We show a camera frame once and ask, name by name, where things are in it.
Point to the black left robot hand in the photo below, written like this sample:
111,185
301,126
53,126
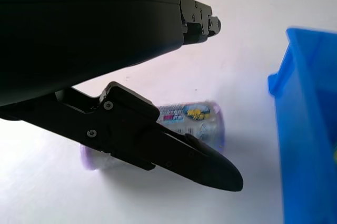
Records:
79,23

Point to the purple white cylindrical packet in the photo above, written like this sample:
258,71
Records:
200,121

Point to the blue plastic tray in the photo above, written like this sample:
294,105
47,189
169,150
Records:
308,118

